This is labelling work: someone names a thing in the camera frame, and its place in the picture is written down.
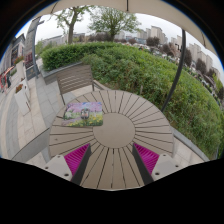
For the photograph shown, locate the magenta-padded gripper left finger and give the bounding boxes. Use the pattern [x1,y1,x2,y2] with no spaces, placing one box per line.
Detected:
[41,143,93,186]

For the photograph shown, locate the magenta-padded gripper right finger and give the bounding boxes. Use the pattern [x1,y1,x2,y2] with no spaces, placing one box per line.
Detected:
[131,142,184,186]

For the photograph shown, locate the flower print mouse pad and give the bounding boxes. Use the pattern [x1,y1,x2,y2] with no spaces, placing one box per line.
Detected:
[60,101,104,128]

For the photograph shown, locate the white planter with flowers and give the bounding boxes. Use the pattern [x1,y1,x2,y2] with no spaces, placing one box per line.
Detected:
[13,83,32,117]
[13,55,27,81]

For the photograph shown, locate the brown slatted chair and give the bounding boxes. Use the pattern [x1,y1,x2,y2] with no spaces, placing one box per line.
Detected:
[55,64,108,106]

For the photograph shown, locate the green hedge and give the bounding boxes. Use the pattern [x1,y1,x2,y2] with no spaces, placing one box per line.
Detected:
[40,41,224,159]

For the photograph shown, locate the dark curved parasol pole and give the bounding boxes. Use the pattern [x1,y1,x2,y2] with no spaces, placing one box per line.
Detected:
[160,29,187,113]

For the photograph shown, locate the grey sign pillar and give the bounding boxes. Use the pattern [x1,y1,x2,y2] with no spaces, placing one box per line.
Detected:
[23,16,44,81]

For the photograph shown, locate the distant apartment buildings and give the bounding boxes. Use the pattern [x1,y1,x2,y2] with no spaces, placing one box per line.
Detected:
[136,25,221,81]

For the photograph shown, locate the thin sparse tree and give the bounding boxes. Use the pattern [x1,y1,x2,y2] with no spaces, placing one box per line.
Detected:
[53,4,96,46]

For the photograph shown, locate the leafy round tree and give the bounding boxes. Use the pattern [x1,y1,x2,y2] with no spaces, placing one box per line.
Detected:
[88,6,141,43]

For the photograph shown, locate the beige parasol canopy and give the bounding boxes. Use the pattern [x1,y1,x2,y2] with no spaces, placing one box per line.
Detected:
[33,0,218,56]

